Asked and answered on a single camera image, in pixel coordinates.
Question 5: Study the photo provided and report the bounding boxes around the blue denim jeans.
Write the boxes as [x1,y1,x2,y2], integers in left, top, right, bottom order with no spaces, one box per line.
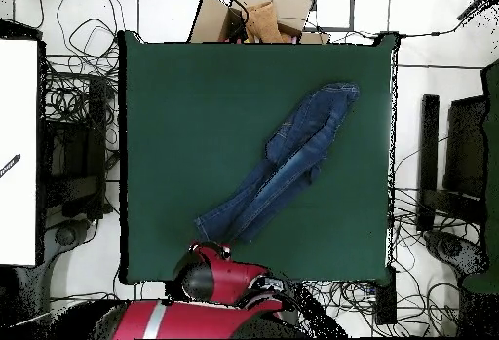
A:
[193,81,361,245]

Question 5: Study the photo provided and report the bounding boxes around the black flat panel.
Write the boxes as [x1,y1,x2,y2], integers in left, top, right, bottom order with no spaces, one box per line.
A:
[443,95,488,201]

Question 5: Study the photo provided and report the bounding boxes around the black equipment rack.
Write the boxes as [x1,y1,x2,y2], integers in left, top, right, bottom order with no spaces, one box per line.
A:
[38,74,108,220]

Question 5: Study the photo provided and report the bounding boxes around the dark green table cloth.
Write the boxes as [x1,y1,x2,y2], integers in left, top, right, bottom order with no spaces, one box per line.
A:
[117,29,401,286]

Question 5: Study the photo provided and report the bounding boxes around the black table leg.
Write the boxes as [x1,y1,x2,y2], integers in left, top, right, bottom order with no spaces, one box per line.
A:
[374,267,398,325]

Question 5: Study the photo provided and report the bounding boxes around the black strip with white print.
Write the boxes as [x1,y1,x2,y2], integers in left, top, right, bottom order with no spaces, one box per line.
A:
[0,153,21,179]

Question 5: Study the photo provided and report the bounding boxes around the white board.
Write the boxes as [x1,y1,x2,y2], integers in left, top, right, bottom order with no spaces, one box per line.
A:
[0,38,39,267]

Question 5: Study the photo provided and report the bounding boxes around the brown cardboard box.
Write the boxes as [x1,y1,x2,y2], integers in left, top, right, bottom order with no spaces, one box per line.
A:
[187,0,331,45]

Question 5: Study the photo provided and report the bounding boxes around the tan cloth in box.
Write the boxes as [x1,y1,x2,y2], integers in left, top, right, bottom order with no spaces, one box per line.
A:
[244,1,284,44]

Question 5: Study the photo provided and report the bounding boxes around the dark green cloth sheet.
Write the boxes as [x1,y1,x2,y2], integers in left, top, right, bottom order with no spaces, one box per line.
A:
[463,58,499,294]

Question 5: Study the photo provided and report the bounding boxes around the black cable tangle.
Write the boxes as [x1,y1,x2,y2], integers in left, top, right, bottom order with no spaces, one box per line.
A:
[303,279,461,337]
[50,290,169,306]
[38,0,122,123]

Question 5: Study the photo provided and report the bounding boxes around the black upright post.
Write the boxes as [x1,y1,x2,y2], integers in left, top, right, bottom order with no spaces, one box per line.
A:
[416,94,441,234]

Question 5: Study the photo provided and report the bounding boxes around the dark metal frame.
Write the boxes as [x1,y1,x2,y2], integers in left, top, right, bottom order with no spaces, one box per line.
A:
[297,0,356,33]

